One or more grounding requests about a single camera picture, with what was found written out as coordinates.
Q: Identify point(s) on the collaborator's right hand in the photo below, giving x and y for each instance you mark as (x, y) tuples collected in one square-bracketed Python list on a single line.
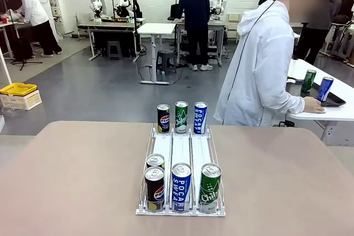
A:
[(314, 105)]

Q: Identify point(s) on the blue Pocari Sweat can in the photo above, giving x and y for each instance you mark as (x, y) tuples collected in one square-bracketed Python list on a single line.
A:
[(324, 89), (181, 191), (200, 118)]

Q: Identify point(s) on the black serving tray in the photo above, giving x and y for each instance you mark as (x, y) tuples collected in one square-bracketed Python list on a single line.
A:
[(333, 102)]

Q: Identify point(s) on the green Chilsung cider can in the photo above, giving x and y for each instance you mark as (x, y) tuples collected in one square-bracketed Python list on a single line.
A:
[(307, 82), (209, 191), (181, 118)]

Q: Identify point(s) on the collaborator's right forearm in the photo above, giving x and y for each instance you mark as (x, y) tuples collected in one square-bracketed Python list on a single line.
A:
[(293, 104)]

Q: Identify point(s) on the person in black top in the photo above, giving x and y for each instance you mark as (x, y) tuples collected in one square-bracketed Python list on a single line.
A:
[(347, 6)]

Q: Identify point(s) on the person in navy sweater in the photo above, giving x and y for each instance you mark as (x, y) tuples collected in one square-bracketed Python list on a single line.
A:
[(195, 15)]

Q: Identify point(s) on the large white table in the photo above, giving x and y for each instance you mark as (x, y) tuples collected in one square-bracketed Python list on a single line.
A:
[(340, 113)]

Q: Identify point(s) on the man in grey jacket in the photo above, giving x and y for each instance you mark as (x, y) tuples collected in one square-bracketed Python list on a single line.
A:
[(315, 42)]

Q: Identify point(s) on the collaborator in white zip hoodie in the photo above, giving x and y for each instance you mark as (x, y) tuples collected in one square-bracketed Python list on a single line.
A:
[(257, 67)]

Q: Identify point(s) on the clear acrylic can rack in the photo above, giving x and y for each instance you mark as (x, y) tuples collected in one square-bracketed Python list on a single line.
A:
[(200, 147)]

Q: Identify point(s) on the grey metal-legged desk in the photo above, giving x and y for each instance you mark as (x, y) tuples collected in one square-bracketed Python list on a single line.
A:
[(218, 26)]

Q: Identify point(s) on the black Pepsi can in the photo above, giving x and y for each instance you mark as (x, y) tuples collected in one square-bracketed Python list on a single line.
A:
[(155, 160), (155, 191), (163, 120)]

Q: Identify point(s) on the dark plastic stool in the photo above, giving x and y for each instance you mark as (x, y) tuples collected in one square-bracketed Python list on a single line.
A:
[(166, 60)]

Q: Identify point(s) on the white standing desk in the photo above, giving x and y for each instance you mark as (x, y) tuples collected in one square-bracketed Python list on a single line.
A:
[(156, 28)]

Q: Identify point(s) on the grey plastic stool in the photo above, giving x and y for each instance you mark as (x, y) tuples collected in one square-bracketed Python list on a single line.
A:
[(114, 49)]

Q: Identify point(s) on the grey robot work desk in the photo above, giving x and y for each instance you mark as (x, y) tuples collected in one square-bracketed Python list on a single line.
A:
[(110, 24)]

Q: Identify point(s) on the white plastic crate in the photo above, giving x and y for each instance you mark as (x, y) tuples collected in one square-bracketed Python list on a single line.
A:
[(25, 102)]

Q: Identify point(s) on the yellow plastic crate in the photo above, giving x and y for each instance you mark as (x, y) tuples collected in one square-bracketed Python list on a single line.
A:
[(18, 89)]

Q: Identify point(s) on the black tripod stand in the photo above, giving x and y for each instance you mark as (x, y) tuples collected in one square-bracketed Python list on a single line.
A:
[(22, 49)]

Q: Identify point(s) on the man in hoodie, black trousers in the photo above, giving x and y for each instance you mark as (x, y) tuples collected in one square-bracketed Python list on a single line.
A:
[(31, 9)]

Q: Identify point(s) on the clear plastic bowl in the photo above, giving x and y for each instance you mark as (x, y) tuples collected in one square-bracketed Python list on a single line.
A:
[(9, 111)]

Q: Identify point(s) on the cluttered grey side desk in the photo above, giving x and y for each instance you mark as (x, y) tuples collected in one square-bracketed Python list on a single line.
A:
[(16, 24)]

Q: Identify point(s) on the red cup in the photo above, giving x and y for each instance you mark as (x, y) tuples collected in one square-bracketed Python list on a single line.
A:
[(4, 20)]

